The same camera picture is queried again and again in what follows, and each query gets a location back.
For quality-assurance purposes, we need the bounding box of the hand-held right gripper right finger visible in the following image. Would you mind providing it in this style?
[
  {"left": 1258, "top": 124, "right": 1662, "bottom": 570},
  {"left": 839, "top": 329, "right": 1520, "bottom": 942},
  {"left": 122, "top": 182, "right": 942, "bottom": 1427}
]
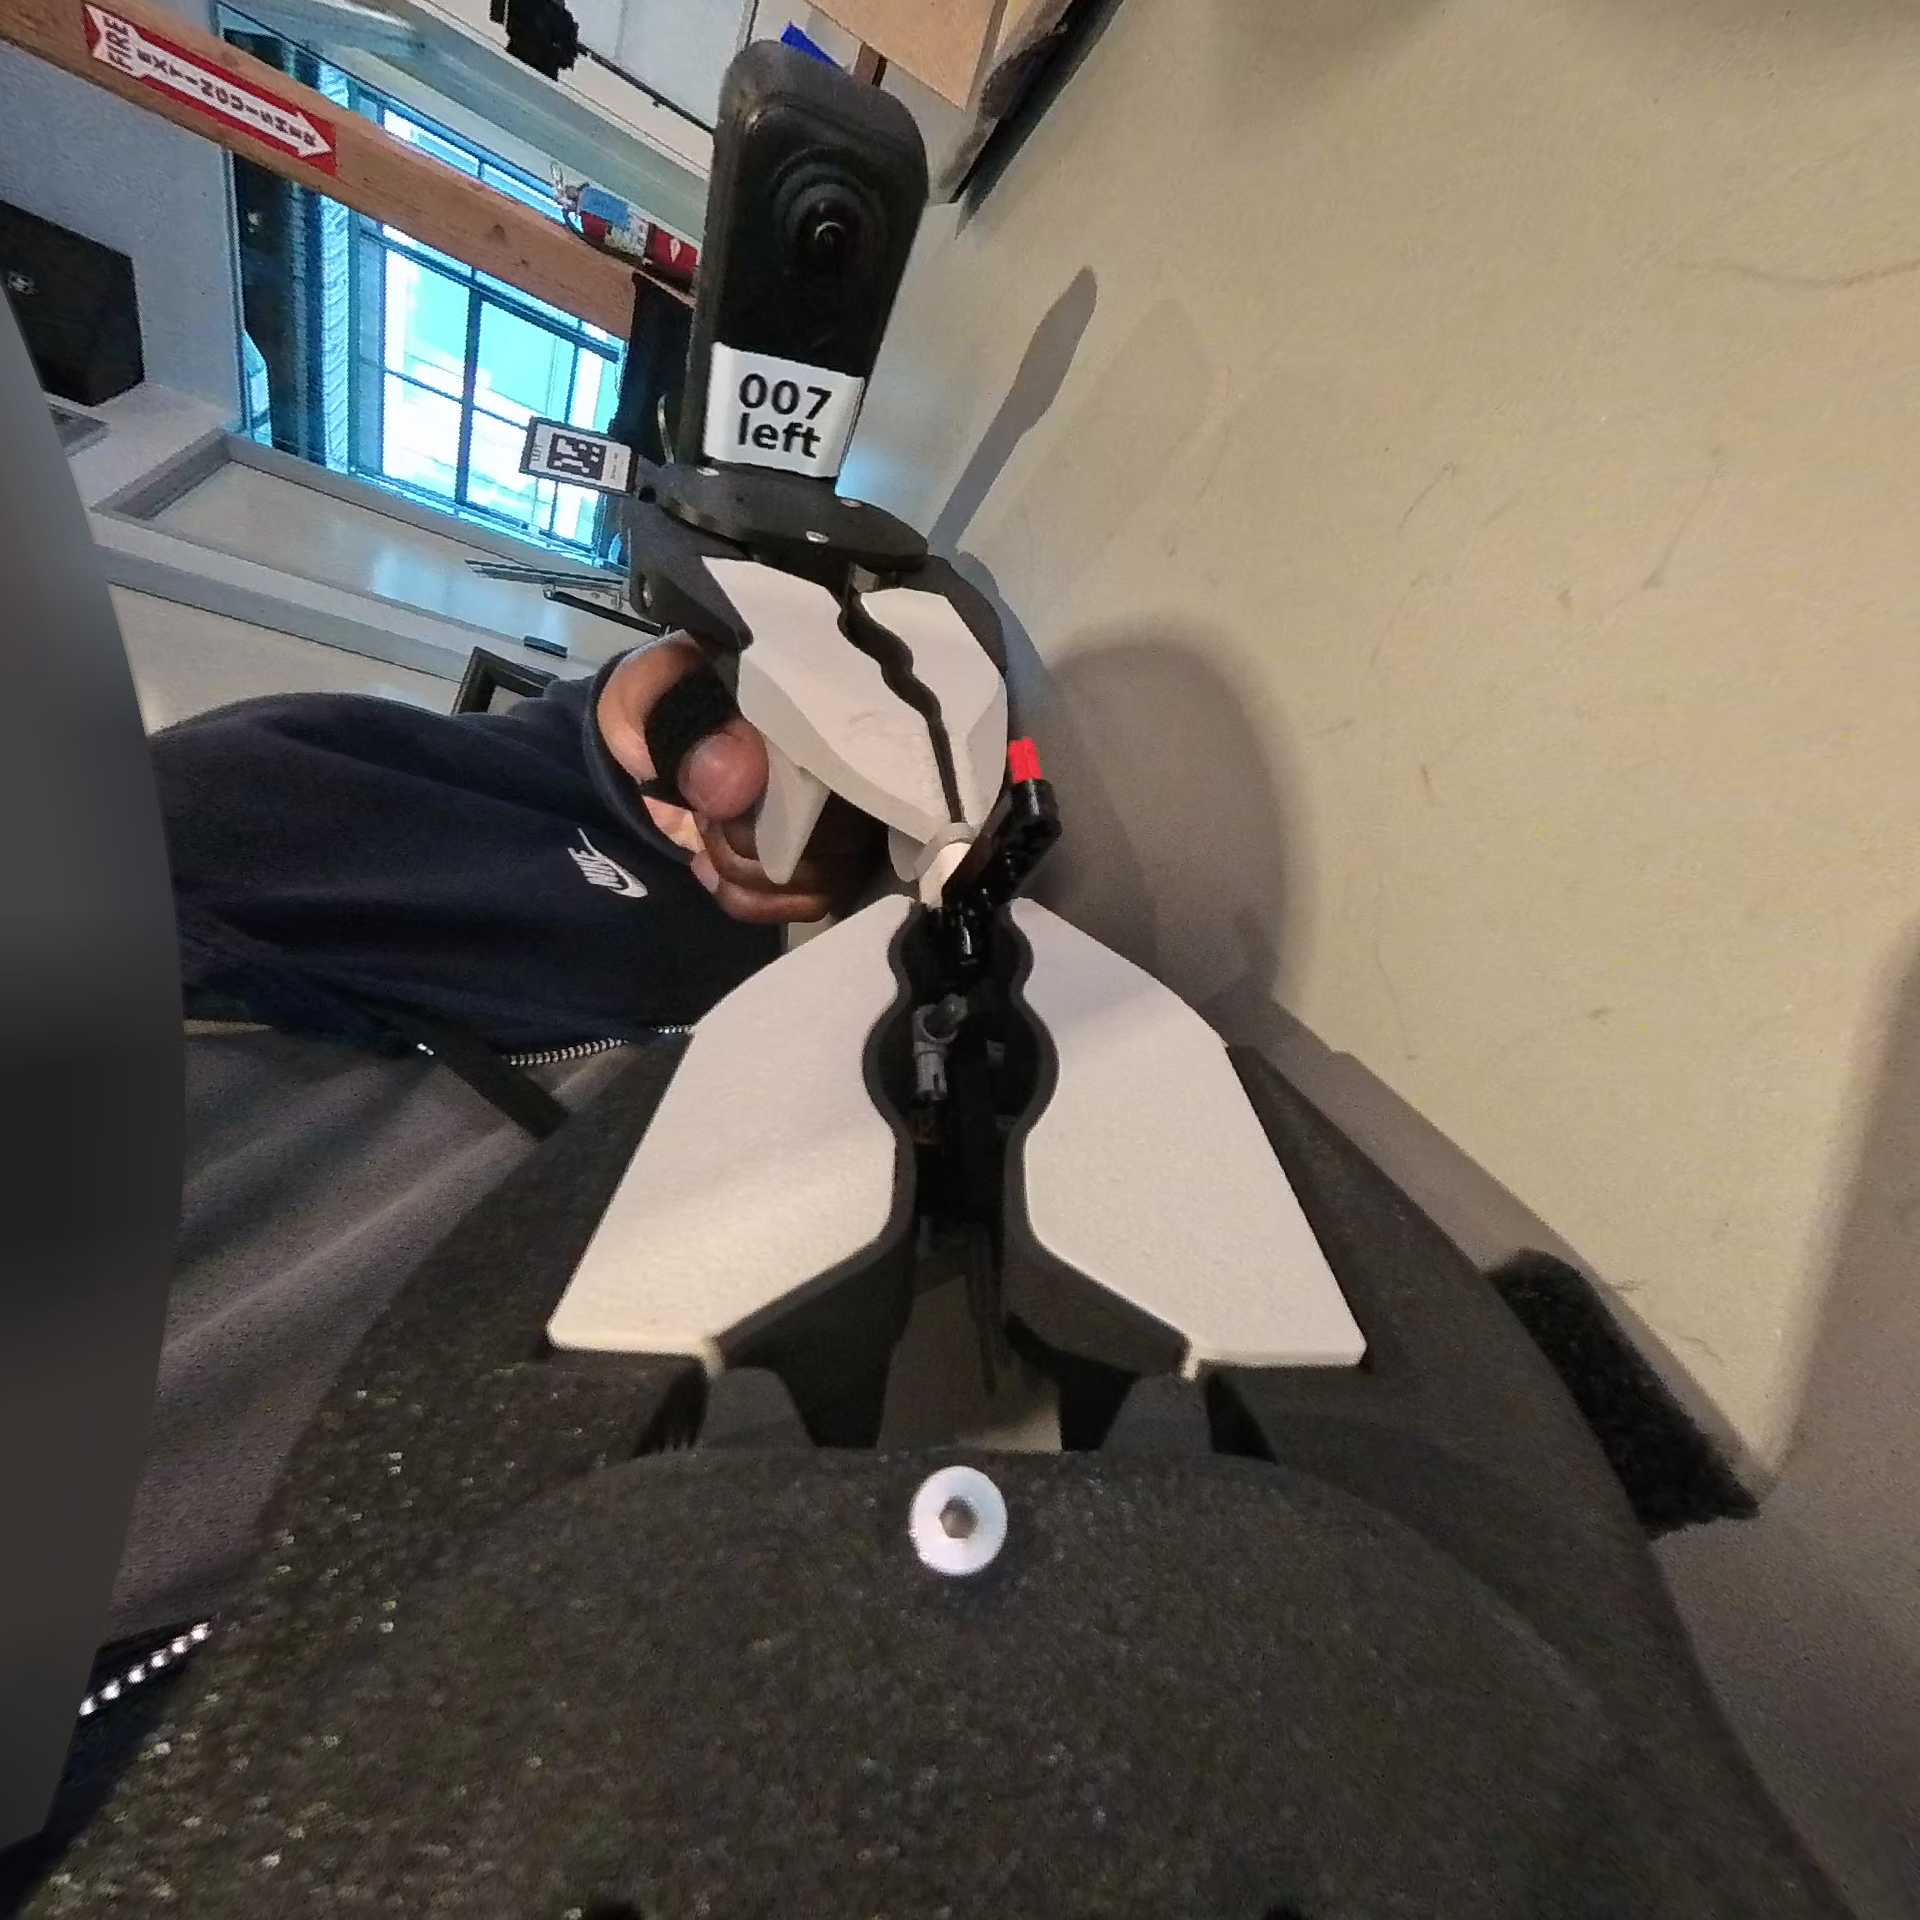
[{"left": 996, "top": 896, "right": 1368, "bottom": 1383}]

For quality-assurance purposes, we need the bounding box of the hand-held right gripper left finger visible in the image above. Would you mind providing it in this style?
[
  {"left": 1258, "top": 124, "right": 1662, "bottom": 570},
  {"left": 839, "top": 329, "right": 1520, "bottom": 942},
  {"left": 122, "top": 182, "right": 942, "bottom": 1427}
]
[{"left": 547, "top": 896, "right": 922, "bottom": 1374}]

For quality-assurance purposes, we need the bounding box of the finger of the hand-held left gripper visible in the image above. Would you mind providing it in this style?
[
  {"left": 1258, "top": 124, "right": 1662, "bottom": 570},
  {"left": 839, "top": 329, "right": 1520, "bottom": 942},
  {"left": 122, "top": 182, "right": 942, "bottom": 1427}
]
[
  {"left": 704, "top": 562, "right": 963, "bottom": 846},
  {"left": 867, "top": 585, "right": 1011, "bottom": 905}
]

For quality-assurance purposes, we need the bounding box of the black lego technic assembly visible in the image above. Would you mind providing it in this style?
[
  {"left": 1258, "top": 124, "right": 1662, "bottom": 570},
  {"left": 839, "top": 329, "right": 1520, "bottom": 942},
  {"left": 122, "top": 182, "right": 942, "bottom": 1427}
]
[{"left": 895, "top": 736, "right": 1069, "bottom": 1391}]

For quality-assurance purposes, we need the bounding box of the person's left forearm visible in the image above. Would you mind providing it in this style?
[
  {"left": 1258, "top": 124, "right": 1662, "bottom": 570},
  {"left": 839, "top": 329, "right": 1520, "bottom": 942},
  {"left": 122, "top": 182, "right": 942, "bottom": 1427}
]
[{"left": 150, "top": 660, "right": 784, "bottom": 1057}]

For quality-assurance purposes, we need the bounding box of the person's left hand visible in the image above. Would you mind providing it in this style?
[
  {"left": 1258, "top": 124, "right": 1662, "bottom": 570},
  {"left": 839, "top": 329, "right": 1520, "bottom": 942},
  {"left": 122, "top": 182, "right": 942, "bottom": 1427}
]
[{"left": 608, "top": 636, "right": 886, "bottom": 926}]

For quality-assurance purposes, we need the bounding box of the wooden beam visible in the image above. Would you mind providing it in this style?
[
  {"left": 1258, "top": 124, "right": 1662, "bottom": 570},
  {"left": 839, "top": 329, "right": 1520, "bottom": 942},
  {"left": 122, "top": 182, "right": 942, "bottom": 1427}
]
[{"left": 0, "top": 0, "right": 706, "bottom": 346}]

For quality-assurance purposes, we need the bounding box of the person's grey clothing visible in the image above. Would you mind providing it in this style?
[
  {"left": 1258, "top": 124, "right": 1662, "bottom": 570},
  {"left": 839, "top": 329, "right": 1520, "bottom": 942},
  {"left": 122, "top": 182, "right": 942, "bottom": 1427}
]
[{"left": 118, "top": 1020, "right": 694, "bottom": 1624}]

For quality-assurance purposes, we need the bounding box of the large window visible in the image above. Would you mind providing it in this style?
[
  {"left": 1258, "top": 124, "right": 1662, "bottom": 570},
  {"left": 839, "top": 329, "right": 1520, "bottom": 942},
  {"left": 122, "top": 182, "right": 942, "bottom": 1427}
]
[{"left": 221, "top": 7, "right": 635, "bottom": 554}]

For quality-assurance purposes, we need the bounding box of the black velcro strip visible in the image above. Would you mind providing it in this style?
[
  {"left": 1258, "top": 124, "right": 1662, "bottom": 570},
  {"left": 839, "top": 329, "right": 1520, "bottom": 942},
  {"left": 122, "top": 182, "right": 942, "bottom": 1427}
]
[{"left": 1487, "top": 1248, "right": 1760, "bottom": 1544}]

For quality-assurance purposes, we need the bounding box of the red arrow sign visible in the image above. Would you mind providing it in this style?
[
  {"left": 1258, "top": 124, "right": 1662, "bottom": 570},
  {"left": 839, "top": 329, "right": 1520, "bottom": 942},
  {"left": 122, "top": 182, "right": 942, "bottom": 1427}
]
[{"left": 82, "top": 6, "right": 340, "bottom": 177}]

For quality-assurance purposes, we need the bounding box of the black strap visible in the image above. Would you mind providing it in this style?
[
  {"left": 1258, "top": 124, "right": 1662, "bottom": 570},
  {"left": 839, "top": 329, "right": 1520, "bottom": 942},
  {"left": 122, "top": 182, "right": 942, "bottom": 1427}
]
[{"left": 427, "top": 1031, "right": 568, "bottom": 1139}]

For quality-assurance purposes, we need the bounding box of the black picture frame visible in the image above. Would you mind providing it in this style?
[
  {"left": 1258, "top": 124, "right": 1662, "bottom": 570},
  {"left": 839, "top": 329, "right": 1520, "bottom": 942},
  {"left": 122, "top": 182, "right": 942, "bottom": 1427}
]
[{"left": 455, "top": 648, "right": 597, "bottom": 718}]

